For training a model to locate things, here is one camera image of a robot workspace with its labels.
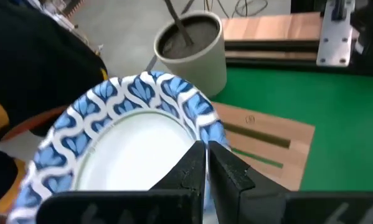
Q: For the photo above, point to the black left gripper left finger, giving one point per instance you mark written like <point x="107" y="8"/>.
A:
<point x="180" y="199"/>

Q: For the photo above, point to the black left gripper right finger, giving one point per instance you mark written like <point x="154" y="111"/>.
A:
<point x="251" y="205"/>

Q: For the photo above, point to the blue patterned paper bowl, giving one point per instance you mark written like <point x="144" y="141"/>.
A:
<point x="127" y="149"/>

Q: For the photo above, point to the wooden slatted shelf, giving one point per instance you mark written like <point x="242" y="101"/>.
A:
<point x="261" y="124"/>

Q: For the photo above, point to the green table mat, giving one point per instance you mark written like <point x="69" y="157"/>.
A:
<point x="345" y="124"/>

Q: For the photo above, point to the white round plant pot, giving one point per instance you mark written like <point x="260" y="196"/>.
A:
<point x="201" y="71"/>

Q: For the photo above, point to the small green leafy tree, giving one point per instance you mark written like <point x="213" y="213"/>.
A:
<point x="181" y="28"/>

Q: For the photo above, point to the silver metal mounting plate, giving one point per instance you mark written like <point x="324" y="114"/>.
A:
<point x="334" y="37"/>

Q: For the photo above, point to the large black object yellow markings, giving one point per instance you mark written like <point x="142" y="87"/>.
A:
<point x="33" y="62"/>

